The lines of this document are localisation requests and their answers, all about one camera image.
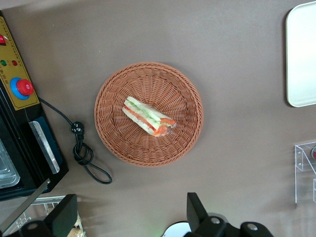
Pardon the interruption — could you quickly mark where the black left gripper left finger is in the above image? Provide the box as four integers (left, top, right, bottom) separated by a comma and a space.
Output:
21, 194, 79, 237

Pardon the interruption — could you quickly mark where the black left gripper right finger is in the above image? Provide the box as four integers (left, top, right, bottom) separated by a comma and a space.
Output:
186, 192, 241, 237

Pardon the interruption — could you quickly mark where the triangle sandwich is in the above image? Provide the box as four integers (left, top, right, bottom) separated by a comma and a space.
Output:
122, 96, 177, 138

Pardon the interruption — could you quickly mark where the brown round wicker basket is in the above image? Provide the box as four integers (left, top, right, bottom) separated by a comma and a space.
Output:
94, 62, 204, 168

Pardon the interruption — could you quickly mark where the beige rectangular tray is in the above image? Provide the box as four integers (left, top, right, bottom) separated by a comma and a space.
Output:
285, 1, 316, 108

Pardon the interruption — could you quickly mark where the bagged bread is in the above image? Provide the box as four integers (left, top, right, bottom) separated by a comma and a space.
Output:
69, 211, 86, 237

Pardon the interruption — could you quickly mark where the stainless steel pan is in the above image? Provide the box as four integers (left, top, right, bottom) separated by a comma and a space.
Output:
0, 140, 20, 191

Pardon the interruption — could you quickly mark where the yellow emergency stop box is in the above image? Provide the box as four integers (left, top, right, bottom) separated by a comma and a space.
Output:
0, 9, 70, 234

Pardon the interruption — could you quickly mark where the clear acrylic bottle rack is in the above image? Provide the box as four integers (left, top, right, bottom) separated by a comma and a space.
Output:
294, 141, 316, 204

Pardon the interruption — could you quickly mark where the red emergency stop button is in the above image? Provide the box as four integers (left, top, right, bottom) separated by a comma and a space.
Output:
9, 77, 35, 101

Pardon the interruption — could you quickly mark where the white wire rack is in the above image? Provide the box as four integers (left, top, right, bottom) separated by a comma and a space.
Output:
2, 195, 67, 237

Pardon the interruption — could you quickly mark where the black power cable with plug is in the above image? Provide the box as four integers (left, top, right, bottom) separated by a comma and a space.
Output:
38, 97, 113, 185

